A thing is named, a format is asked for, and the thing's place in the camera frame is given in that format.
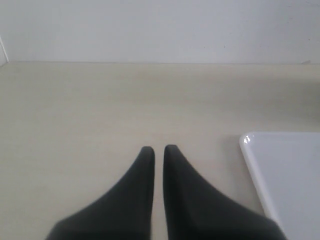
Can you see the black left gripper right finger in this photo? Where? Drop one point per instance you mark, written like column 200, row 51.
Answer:
column 195, row 210

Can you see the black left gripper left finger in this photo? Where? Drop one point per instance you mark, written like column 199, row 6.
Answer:
column 122, row 213

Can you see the white plastic tray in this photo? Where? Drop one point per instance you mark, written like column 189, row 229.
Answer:
column 285, row 170

